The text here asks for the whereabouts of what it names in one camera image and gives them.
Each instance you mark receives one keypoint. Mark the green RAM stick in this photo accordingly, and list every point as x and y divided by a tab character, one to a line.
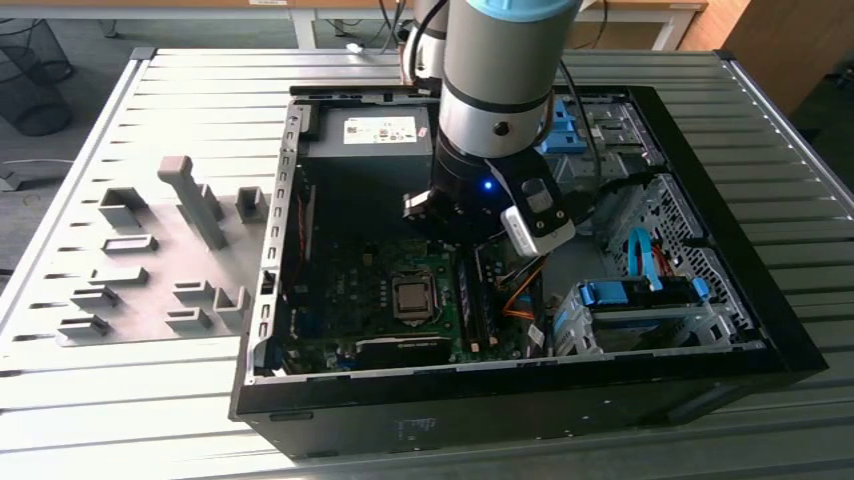
468	300

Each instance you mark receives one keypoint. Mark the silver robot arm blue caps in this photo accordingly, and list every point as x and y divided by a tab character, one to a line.
494	75

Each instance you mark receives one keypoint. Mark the dark RAM stick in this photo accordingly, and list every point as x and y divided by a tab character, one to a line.
488	300

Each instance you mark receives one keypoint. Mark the grey power supply unit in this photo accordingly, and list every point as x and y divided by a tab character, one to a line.
360	190

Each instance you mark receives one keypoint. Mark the grey metal drive cage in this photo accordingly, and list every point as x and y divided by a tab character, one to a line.
572	165

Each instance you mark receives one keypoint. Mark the blue plastic drive carrier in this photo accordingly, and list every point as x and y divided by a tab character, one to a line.
567	142

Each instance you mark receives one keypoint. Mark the CPU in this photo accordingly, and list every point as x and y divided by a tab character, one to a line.
414	296

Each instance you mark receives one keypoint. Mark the CPU socket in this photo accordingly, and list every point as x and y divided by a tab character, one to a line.
415	316

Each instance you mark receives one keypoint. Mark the green motherboard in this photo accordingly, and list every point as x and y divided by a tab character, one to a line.
347	300

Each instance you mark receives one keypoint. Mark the blue disk carrier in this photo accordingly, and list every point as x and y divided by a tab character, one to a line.
610	292

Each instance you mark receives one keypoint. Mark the blue carrier tab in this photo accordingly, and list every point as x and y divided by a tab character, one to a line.
560	325

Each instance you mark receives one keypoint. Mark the black graphics card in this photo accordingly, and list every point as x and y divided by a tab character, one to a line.
400	351

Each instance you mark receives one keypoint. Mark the grey metal disk bay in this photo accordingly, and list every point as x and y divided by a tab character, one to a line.
667	312

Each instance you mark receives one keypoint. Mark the black open PC case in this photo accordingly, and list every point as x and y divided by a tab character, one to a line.
467	410

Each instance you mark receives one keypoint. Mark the grey parts rack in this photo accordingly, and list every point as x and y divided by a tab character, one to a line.
160	250

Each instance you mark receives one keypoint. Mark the brown wooden cabinet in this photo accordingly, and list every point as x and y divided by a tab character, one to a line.
787	45

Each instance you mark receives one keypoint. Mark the grey stand foot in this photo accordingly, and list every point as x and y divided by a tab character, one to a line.
9	181

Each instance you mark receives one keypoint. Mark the black mesh wastebasket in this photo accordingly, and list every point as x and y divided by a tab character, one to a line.
33	90

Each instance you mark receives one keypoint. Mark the small grey wrist camera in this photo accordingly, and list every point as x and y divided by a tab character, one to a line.
416	206

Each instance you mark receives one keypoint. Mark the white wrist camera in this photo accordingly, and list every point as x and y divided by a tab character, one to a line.
540	235

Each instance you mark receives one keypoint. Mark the white frame wooden desk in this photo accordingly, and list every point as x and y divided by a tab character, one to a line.
667	30

